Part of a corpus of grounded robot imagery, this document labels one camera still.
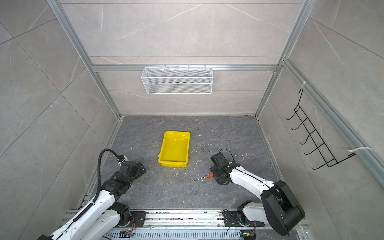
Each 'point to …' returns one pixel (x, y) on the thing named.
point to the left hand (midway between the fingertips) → (136, 164)
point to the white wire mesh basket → (177, 80)
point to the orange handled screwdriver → (207, 176)
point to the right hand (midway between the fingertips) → (212, 170)
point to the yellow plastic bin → (174, 151)
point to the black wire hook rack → (328, 158)
